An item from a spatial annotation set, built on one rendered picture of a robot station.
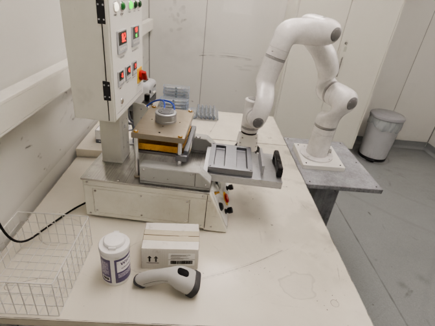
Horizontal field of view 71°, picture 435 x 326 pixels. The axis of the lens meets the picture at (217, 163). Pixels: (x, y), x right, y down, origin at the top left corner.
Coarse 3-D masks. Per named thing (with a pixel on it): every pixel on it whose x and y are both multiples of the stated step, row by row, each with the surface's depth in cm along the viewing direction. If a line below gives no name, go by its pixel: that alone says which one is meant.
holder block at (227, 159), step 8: (216, 144) 126; (224, 144) 127; (216, 152) 124; (224, 152) 124; (232, 152) 122; (240, 152) 126; (248, 152) 123; (216, 160) 118; (224, 160) 118; (232, 160) 116; (240, 160) 120; (248, 160) 117; (208, 168) 111; (216, 168) 111; (224, 168) 110; (232, 168) 111; (240, 168) 111; (248, 168) 112; (248, 176) 111
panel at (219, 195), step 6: (222, 186) 129; (216, 192) 113; (222, 192) 126; (228, 192) 138; (216, 198) 114; (222, 198) 123; (216, 204) 112; (228, 204) 130; (222, 210) 118; (222, 216) 116
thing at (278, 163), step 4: (276, 152) 123; (276, 156) 120; (276, 160) 117; (280, 160) 117; (276, 164) 116; (280, 164) 114; (276, 168) 115; (280, 168) 112; (280, 172) 113; (276, 176) 114; (280, 176) 114
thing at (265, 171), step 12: (252, 156) 126; (264, 156) 127; (204, 168) 114; (252, 168) 117; (264, 168) 118; (216, 180) 112; (228, 180) 112; (240, 180) 111; (252, 180) 111; (264, 180) 111; (276, 180) 111
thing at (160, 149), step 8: (144, 144) 107; (152, 144) 107; (160, 144) 107; (168, 144) 108; (176, 144) 109; (184, 144) 110; (144, 152) 109; (152, 152) 109; (160, 152) 109; (168, 152) 109; (176, 152) 108
